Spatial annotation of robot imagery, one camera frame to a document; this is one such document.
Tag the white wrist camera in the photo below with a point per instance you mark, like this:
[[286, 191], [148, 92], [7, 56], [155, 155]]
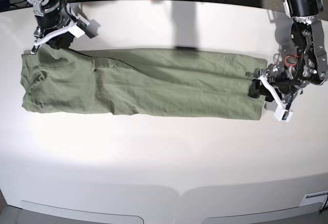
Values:
[[78, 28], [282, 114]]

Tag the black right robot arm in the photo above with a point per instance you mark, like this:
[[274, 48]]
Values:
[[50, 15]]

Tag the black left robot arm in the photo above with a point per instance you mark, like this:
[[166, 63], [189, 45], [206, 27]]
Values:
[[308, 65]]

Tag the green T-shirt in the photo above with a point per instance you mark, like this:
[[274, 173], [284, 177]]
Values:
[[156, 82]]

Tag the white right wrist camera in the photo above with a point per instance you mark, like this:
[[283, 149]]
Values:
[[78, 28]]

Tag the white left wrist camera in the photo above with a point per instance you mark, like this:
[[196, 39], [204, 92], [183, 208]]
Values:
[[282, 114]]

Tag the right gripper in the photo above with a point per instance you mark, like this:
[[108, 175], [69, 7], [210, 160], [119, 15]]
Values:
[[56, 42]]

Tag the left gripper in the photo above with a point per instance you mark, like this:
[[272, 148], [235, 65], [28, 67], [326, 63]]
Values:
[[281, 77]]

